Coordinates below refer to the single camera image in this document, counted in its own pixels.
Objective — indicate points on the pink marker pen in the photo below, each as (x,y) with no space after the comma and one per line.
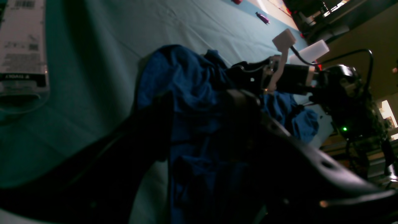
(264,19)

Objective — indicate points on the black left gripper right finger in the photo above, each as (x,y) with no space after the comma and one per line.
(298,183)

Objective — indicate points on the blue t-shirt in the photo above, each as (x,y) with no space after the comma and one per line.
(204,187)

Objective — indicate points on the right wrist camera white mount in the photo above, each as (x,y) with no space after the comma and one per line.
(282,42)

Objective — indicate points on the grey packaged tool card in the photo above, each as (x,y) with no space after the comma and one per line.
(24,79)

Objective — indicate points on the teal table cloth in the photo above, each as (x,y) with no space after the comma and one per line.
(95,50)

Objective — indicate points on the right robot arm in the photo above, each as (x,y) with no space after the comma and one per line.
(339,90)

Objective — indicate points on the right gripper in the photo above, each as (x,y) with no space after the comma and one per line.
(261,77)

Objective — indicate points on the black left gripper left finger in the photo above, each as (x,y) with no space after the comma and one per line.
(99,183)

